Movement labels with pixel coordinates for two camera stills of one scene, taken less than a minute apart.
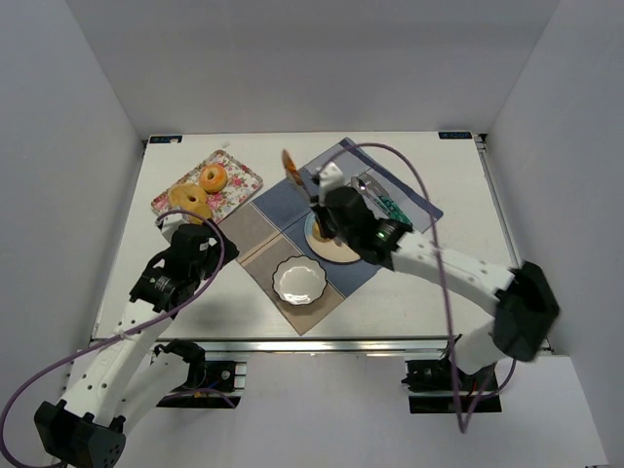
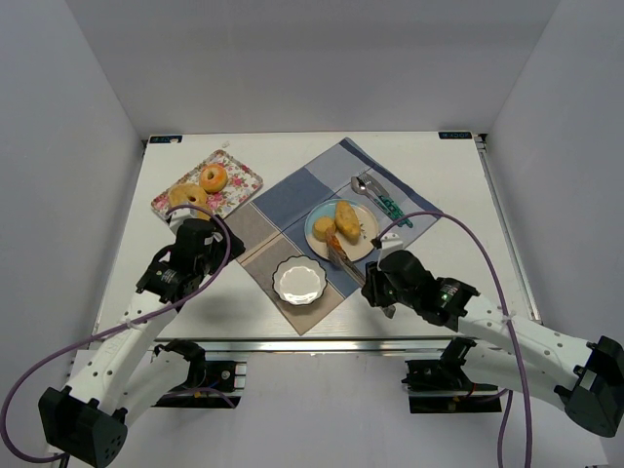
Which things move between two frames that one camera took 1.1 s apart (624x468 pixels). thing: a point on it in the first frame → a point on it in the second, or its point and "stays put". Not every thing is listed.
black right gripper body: (325, 220) → (371, 289)
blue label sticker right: (455, 135) stays put
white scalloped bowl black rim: (299, 280) stays put
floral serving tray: (241, 184) stays put
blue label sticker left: (166, 139) stays put
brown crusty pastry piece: (290, 168) → (334, 243)
